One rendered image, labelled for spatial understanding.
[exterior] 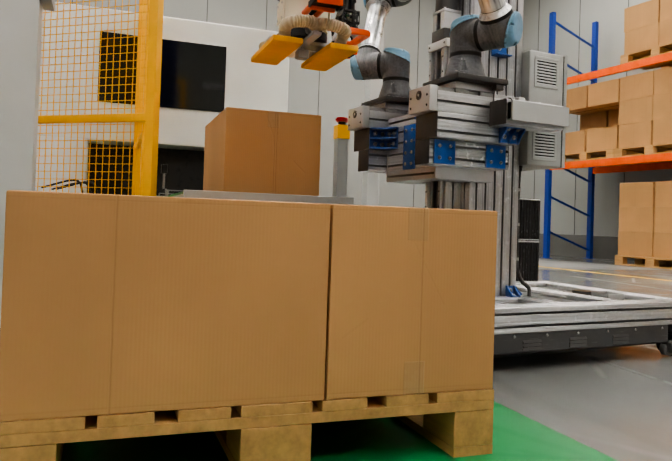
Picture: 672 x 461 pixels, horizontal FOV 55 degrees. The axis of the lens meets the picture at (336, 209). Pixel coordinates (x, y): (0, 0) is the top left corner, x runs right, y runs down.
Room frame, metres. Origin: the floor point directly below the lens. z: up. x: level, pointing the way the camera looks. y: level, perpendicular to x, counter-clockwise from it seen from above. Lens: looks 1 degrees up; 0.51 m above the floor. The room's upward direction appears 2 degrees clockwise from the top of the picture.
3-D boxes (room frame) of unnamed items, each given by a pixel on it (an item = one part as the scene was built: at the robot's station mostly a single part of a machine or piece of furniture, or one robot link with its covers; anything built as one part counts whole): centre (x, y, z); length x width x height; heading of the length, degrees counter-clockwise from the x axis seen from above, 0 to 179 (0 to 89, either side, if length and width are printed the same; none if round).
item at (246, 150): (2.90, 0.36, 0.75); 0.60 x 0.40 x 0.40; 19
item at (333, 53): (2.26, 0.05, 1.10); 0.34 x 0.10 x 0.05; 19
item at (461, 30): (2.36, -0.46, 1.20); 0.13 x 0.12 x 0.14; 50
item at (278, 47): (2.19, 0.23, 1.10); 0.34 x 0.10 x 0.05; 19
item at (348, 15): (2.56, -0.02, 1.34); 0.09 x 0.08 x 0.12; 20
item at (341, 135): (3.30, -0.02, 0.50); 0.07 x 0.07 x 1.00; 20
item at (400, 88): (2.81, -0.24, 1.09); 0.15 x 0.15 x 0.10
